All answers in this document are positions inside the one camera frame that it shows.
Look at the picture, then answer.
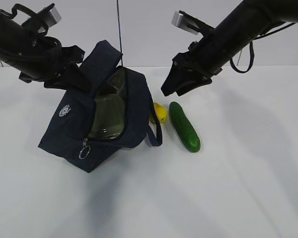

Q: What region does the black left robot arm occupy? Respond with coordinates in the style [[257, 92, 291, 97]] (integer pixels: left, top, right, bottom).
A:
[[0, 3, 91, 92]]

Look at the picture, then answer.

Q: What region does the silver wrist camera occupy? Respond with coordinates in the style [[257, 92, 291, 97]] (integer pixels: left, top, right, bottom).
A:
[[21, 3, 62, 34], [171, 10, 203, 35]]

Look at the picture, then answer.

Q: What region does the glass container green lid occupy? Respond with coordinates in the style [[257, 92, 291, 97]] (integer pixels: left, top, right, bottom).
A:
[[88, 84, 125, 140]]

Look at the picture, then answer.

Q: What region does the green cucumber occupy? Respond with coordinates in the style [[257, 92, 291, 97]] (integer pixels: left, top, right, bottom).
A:
[[169, 102, 201, 153]]

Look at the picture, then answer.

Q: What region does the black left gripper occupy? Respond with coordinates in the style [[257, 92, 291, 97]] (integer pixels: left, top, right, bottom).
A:
[[19, 37, 93, 99]]

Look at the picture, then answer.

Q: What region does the yellow lemon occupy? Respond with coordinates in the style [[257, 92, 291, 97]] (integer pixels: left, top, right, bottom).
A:
[[153, 102, 168, 124]]

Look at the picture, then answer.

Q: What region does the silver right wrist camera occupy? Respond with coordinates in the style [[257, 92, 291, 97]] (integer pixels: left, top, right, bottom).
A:
[[171, 10, 203, 35]]

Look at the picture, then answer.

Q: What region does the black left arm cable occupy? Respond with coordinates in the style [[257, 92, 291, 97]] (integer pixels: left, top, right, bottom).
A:
[[0, 2, 63, 62]]

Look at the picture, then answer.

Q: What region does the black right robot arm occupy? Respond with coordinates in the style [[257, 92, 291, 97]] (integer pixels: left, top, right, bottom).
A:
[[161, 0, 298, 96]]

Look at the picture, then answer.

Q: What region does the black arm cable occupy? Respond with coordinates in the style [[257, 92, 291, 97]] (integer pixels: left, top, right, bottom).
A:
[[229, 21, 296, 74], [0, 2, 63, 62]]

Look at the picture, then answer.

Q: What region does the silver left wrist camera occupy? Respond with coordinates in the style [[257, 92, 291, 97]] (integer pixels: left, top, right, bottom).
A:
[[21, 3, 62, 34]]

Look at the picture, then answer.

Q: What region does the navy blue lunch bag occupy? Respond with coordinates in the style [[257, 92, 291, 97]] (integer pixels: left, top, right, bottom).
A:
[[39, 40, 162, 173]]

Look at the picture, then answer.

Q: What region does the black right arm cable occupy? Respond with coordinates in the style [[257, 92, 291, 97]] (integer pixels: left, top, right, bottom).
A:
[[229, 21, 296, 74]]

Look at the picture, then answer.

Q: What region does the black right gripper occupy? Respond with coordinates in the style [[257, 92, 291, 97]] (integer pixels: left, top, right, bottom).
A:
[[161, 41, 223, 96]]

